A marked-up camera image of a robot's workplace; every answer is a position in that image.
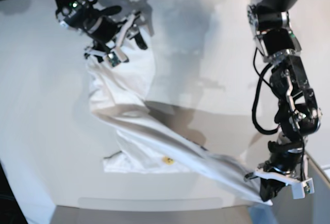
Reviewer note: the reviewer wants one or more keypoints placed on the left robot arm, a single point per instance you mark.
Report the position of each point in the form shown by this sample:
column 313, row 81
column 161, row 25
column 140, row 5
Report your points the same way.
column 298, row 114

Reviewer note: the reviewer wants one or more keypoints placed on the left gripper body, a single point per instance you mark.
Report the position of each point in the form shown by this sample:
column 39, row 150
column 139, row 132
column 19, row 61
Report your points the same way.
column 289, row 168

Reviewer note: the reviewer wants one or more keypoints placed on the white printed t-shirt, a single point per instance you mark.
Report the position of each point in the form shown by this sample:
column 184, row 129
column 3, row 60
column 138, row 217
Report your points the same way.
column 186, row 97

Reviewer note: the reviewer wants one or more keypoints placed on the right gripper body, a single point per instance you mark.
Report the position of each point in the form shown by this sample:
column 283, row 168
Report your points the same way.
column 108, row 37

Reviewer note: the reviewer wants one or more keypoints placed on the grey front tray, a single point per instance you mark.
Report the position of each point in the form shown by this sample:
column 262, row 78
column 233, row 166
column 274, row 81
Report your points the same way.
column 97, row 210

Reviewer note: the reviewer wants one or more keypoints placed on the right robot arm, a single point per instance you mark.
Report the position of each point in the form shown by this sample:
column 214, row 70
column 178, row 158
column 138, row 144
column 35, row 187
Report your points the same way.
column 81, row 15

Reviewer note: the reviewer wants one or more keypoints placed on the grey bin right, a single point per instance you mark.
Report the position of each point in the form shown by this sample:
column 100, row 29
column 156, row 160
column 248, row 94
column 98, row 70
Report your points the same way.
column 314, row 208

